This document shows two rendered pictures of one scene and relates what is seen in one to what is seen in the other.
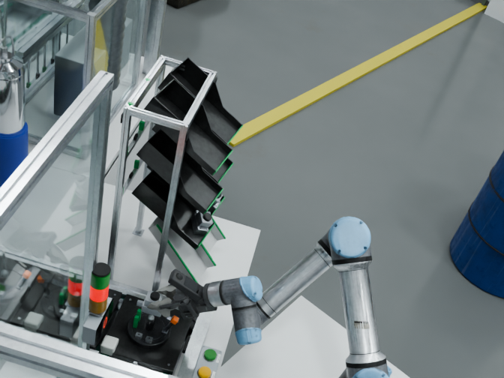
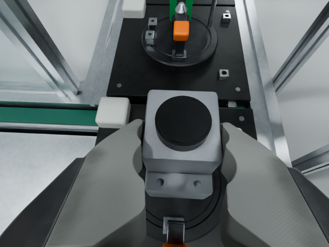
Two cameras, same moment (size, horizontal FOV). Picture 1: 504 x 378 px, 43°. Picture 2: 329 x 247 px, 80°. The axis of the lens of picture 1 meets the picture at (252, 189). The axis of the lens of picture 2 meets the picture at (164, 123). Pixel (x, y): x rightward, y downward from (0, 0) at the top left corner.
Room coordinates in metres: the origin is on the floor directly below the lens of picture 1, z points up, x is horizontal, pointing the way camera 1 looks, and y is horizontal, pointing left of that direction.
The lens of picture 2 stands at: (1.29, 0.15, 1.24)
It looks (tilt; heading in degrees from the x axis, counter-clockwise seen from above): 64 degrees down; 94
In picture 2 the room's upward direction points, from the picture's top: 2 degrees counter-clockwise
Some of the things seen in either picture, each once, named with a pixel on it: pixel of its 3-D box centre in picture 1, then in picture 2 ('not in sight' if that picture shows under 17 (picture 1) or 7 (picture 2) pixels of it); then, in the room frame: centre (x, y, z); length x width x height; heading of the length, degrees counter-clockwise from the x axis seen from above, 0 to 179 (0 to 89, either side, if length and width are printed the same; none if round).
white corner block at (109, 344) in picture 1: (109, 345); (115, 114); (1.20, 0.30, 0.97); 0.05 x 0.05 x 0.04; 88
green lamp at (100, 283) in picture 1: (100, 277); not in sight; (1.11, 0.32, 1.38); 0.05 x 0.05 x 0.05
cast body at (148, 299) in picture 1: (151, 301); (180, 129); (1.30, 0.21, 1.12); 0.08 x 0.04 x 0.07; 88
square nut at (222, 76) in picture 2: not in sight; (223, 74); (1.38, 0.38, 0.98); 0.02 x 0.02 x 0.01; 88
